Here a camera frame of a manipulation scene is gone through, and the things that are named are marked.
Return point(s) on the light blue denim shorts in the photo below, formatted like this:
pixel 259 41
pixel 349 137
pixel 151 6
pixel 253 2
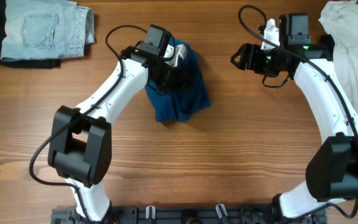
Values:
pixel 46 29

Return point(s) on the white t-shirt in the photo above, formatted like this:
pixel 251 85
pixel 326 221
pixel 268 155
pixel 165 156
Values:
pixel 340 20

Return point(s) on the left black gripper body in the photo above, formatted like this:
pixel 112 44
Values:
pixel 169 78

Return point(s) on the dark blue polo shirt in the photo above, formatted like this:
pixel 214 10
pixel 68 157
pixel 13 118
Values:
pixel 182 104

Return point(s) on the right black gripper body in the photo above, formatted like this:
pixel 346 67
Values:
pixel 263 62

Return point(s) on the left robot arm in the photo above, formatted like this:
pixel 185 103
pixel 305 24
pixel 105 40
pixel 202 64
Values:
pixel 80 149

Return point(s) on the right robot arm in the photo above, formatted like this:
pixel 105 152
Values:
pixel 331 177

